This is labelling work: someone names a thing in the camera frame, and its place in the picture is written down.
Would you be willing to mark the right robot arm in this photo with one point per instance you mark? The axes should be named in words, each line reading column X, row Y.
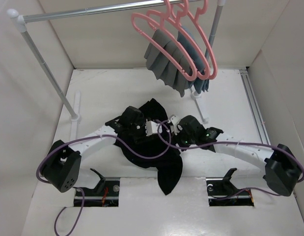
column 281, row 170

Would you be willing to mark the black t shirt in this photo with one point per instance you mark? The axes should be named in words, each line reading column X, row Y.
column 156, row 154

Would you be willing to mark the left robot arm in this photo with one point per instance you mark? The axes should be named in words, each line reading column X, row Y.
column 62, row 166

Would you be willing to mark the rear pink hanger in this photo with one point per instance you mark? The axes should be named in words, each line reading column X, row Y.
column 183, row 10

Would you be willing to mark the blue t shirt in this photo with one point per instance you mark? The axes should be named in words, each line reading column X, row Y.
column 199, row 85

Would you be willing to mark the middle pink hanger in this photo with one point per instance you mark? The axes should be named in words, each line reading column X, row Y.
column 173, row 14

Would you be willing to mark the pink hanger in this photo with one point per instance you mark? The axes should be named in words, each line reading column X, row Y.
column 157, row 21
column 183, row 10
column 173, row 14

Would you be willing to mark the front pink hanger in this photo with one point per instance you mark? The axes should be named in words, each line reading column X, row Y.
column 157, row 21

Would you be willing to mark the grey t shirt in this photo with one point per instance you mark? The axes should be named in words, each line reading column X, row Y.
column 162, row 67

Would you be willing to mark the aluminium rail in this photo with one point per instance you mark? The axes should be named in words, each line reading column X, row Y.
column 255, row 110

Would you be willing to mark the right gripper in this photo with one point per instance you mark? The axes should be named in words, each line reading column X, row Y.
column 178, row 138

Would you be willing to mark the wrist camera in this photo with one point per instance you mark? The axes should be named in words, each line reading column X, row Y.
column 174, row 123
column 151, row 128

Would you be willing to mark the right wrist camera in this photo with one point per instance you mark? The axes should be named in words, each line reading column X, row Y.
column 174, row 123

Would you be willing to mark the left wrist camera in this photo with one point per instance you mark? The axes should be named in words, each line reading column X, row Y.
column 151, row 128

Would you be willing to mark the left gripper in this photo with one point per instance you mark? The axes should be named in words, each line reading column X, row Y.
column 143, row 136

